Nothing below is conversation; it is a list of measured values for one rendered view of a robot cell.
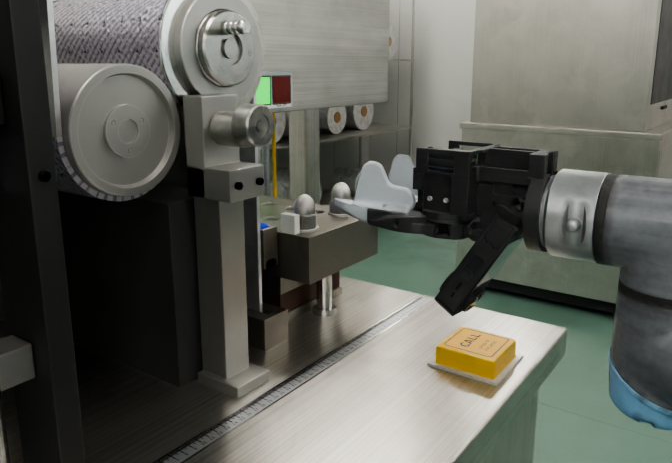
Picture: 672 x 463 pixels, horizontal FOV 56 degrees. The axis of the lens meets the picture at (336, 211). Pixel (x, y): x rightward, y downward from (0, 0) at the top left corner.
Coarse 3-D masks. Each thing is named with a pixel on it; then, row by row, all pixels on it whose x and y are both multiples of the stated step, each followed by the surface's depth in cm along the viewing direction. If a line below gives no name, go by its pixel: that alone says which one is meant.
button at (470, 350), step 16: (448, 336) 74; (464, 336) 74; (480, 336) 74; (496, 336) 74; (448, 352) 71; (464, 352) 70; (480, 352) 70; (496, 352) 70; (512, 352) 72; (464, 368) 70; (480, 368) 69; (496, 368) 68
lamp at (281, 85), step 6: (276, 78) 121; (282, 78) 123; (288, 78) 124; (276, 84) 121; (282, 84) 123; (288, 84) 124; (276, 90) 122; (282, 90) 123; (288, 90) 125; (276, 96) 122; (282, 96) 123; (288, 96) 125; (276, 102) 122; (282, 102) 124
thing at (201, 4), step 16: (192, 0) 61; (208, 0) 62; (224, 0) 64; (240, 0) 66; (192, 16) 61; (176, 32) 60; (192, 32) 61; (256, 32) 68; (176, 48) 61; (192, 48) 61; (256, 48) 69; (192, 64) 62; (256, 64) 69; (192, 80) 62; (208, 80) 64; (240, 96) 68
